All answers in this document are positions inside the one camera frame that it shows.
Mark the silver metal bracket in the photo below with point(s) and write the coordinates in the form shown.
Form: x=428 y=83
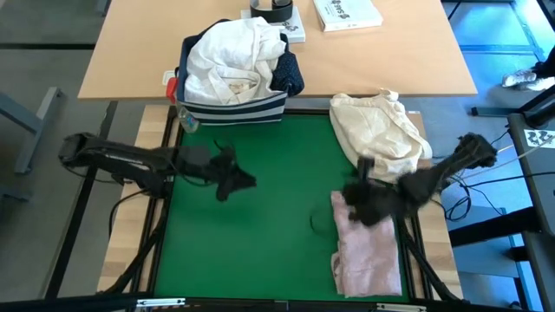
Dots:
x=401 y=307
x=160 y=302

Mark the person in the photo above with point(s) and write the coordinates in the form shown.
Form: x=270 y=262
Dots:
x=518 y=79

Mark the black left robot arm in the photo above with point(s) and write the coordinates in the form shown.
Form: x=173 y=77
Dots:
x=126 y=158

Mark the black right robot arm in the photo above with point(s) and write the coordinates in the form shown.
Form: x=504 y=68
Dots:
x=472 y=151

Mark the grey metal furniture leg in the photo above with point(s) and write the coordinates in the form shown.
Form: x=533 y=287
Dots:
x=39 y=130

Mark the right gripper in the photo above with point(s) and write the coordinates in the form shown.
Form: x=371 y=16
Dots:
x=373 y=203

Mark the navy white striped basket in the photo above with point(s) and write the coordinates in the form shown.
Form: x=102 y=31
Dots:
x=234 y=113

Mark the black aluminium table frame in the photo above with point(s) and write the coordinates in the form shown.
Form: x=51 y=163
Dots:
x=260 y=306

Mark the white shirt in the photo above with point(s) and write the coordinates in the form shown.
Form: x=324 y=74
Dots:
x=230 y=56

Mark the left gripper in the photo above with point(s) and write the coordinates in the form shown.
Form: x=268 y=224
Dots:
x=204 y=160

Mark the green table mat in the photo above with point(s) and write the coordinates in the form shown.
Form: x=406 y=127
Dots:
x=269 y=216

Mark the white marker tag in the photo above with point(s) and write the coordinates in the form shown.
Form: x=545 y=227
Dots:
x=539 y=138

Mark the black curved band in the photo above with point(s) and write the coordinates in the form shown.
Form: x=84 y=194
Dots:
x=271 y=15

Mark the dark navy garment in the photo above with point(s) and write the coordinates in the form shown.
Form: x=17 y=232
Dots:
x=288 y=73

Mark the black side desk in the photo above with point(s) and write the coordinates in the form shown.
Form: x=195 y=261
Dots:
x=537 y=195

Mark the clear bottle with red cap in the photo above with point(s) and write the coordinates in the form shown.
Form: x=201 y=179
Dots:
x=187 y=119

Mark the small white printed box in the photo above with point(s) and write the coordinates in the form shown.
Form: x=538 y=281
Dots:
x=297 y=32

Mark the white printed flat box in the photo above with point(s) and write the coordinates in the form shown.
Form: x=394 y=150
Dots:
x=347 y=15

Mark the light wooden table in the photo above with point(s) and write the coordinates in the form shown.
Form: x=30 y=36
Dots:
x=390 y=65

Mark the pink waffle-knit shirt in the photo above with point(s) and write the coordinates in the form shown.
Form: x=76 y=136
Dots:
x=368 y=260

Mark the cream cloth garment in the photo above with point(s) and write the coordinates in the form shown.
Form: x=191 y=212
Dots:
x=377 y=130

